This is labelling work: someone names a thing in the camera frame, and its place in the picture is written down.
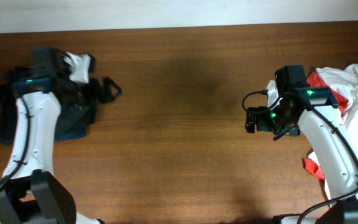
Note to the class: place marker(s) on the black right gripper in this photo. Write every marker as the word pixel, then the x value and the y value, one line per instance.
pixel 262 124

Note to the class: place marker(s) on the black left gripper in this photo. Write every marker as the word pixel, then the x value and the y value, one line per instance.
pixel 93 97

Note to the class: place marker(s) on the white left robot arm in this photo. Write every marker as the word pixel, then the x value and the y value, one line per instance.
pixel 29 191

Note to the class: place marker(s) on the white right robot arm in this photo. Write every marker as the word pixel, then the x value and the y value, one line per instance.
pixel 294 108

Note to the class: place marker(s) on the folded dark clothes stack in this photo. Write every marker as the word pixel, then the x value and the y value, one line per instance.
pixel 31 111

